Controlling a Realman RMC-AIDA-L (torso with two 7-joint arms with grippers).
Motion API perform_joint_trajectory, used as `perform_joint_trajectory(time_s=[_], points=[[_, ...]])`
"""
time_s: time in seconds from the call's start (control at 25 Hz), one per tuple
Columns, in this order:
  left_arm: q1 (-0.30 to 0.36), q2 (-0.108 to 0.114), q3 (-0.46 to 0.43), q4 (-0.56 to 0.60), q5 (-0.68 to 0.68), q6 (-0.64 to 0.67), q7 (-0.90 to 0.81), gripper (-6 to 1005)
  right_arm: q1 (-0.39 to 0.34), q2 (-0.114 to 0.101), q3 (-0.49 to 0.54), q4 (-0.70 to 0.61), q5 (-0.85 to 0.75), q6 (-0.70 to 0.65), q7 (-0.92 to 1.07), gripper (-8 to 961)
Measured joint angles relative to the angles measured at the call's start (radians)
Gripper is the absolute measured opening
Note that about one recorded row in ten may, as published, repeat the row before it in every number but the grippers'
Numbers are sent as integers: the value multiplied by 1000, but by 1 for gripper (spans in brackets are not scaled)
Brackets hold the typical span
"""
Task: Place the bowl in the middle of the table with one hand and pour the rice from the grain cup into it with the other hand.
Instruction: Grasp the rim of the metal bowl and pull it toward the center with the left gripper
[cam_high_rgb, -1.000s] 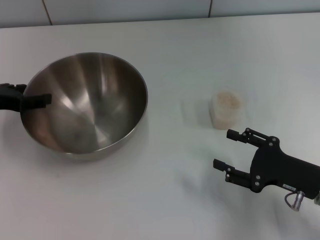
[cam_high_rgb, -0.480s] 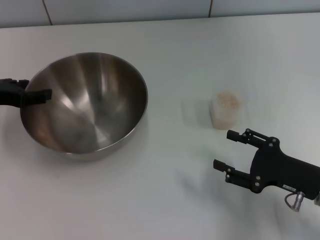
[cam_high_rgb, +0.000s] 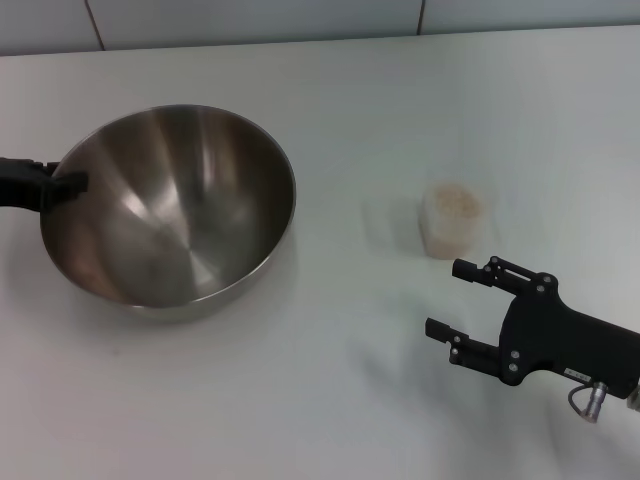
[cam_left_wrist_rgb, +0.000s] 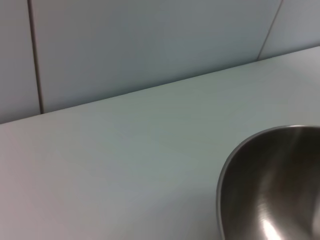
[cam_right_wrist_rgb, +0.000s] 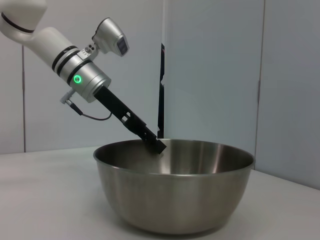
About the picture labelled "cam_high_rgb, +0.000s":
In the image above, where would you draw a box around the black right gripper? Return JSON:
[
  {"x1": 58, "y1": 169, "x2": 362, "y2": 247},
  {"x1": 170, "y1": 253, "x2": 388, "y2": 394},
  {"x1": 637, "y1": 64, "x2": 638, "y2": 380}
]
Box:
[{"x1": 424, "y1": 255, "x2": 640, "y2": 401}]

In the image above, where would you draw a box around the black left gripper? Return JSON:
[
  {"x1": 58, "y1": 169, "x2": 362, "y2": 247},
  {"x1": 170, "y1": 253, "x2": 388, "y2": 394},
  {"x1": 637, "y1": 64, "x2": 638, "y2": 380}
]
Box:
[{"x1": 0, "y1": 157, "x2": 90, "y2": 211}]

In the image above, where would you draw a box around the clear plastic cup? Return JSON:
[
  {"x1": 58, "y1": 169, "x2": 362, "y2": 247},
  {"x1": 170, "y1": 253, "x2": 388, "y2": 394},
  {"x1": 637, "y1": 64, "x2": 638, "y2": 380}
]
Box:
[{"x1": 417, "y1": 180, "x2": 487, "y2": 260}]

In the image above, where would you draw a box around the stainless steel mixing bowl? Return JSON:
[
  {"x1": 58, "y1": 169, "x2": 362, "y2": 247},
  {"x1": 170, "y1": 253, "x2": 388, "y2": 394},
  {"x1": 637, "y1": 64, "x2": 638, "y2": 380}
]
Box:
[{"x1": 38, "y1": 103, "x2": 297, "y2": 324}]

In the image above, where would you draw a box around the right arm silver cable connector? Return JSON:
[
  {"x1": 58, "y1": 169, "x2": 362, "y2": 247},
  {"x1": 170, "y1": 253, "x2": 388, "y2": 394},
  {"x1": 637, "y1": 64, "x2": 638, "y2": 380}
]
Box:
[{"x1": 567, "y1": 380, "x2": 610, "y2": 424}]

